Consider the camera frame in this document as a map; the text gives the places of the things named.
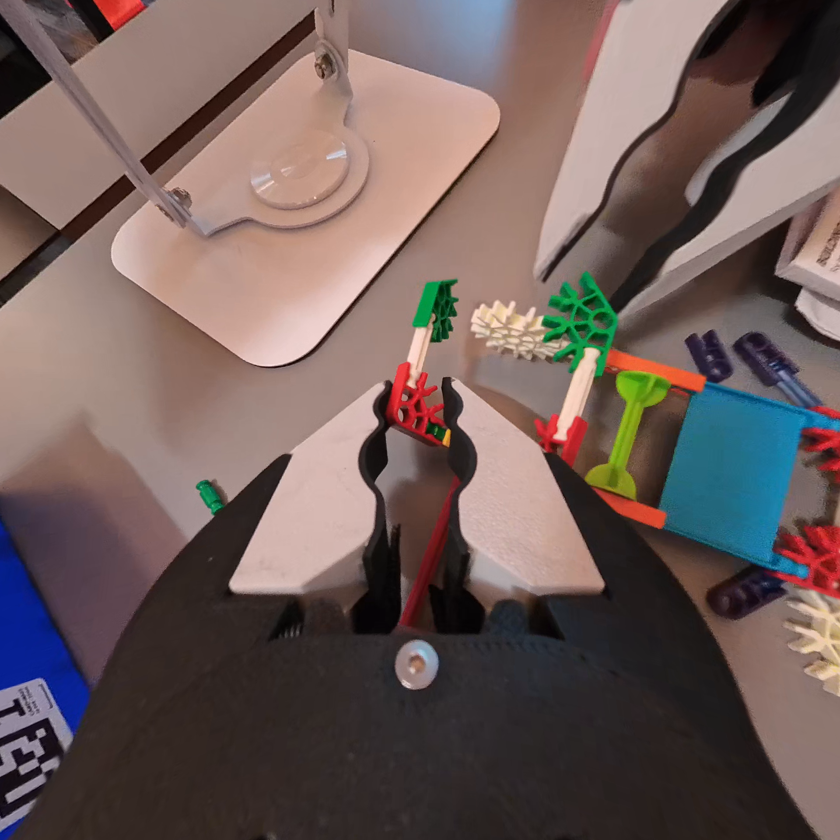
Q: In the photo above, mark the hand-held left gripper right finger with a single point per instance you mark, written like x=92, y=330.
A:
x=531, y=525

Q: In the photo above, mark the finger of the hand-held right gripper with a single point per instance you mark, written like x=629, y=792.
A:
x=610, y=118
x=774, y=197

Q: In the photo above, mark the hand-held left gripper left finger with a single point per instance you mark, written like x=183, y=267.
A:
x=308, y=525

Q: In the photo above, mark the green toy connector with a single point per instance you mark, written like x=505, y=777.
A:
x=430, y=305
x=584, y=321

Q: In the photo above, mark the colourful toy construction frame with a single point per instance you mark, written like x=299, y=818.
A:
x=735, y=472

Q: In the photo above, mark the colour printed instruction booklet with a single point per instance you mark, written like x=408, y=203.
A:
x=814, y=243

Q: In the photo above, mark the green toy spool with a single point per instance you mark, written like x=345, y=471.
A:
x=210, y=497

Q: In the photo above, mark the white instruction leaflet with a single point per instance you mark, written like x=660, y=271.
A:
x=823, y=315

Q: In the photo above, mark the blue rod cross toy assembly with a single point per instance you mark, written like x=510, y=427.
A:
x=761, y=351

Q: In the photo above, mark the purple toy connector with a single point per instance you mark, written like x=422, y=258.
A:
x=710, y=358

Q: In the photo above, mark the blue plastic bin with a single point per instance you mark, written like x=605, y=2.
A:
x=26, y=623

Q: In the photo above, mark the white snowflake toy connector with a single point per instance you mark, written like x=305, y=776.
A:
x=820, y=630

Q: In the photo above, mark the clear round disc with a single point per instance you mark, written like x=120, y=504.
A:
x=298, y=170

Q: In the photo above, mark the orange plastic part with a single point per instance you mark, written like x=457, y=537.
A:
x=124, y=10

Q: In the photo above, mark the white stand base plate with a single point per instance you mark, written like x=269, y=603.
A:
x=394, y=197

